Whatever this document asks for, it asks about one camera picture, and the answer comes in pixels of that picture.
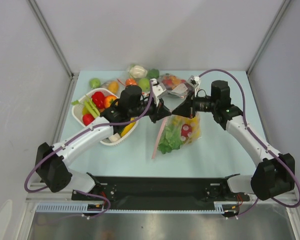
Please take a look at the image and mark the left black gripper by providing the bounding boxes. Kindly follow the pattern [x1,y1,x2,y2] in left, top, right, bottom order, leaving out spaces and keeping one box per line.
[128,96,171,124]

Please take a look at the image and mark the clear zip bag pink seal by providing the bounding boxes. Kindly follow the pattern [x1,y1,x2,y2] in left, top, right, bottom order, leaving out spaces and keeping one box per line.
[151,113,202,160]

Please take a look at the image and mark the green lettuce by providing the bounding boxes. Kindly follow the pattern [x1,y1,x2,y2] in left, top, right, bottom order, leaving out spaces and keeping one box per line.
[157,124,183,154]

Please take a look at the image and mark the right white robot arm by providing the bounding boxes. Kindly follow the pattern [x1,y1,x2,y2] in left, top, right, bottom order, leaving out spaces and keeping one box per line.
[172,76,295,201]

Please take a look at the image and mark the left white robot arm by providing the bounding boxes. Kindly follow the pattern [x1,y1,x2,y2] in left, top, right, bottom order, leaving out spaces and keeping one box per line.
[35,83,171,200]

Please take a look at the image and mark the zip bag with dark fruits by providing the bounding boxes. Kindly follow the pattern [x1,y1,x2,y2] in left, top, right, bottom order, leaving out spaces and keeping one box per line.
[158,73,189,99]

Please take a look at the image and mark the zip bag with vegetables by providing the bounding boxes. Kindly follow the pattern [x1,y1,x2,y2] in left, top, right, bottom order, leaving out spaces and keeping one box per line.
[116,63,160,96]

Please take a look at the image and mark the orange mango in bag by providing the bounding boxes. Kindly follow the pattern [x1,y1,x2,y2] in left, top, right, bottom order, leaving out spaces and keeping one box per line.
[107,81,119,94]

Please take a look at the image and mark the yellow corn cob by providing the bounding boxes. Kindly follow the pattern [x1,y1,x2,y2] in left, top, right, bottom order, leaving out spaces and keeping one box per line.
[190,116,201,138]

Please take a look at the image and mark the red spotted mushroom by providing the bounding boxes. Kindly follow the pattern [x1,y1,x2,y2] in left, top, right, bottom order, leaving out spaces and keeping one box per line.
[180,124,193,138]

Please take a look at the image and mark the yellow banana in basket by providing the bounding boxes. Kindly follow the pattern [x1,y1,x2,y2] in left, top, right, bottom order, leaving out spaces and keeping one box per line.
[120,121,137,138]

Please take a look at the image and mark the orange persimmon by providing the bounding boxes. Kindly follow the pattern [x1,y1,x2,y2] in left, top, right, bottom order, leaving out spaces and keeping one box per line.
[103,95,118,109]

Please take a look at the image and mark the red bell pepper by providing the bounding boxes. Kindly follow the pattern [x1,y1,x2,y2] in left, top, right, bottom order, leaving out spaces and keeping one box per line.
[91,91,105,109]

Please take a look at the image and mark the green apple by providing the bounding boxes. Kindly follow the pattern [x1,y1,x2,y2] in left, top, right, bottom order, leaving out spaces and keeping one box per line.
[89,77,101,89]

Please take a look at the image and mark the green celery stalk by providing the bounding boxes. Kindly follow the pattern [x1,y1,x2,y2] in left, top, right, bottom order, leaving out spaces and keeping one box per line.
[71,95,100,119]

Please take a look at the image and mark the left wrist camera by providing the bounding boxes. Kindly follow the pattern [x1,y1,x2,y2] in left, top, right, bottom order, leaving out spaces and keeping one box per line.
[149,78,167,99]

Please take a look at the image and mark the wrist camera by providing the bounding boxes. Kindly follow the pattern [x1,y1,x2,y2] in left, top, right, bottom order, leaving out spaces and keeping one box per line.
[187,75,201,89]
[149,78,167,99]

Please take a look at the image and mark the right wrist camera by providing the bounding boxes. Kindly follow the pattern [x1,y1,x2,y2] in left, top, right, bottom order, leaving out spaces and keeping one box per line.
[187,75,201,89]

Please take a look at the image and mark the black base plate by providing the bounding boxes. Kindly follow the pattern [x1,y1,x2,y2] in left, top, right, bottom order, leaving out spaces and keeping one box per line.
[71,173,251,211]

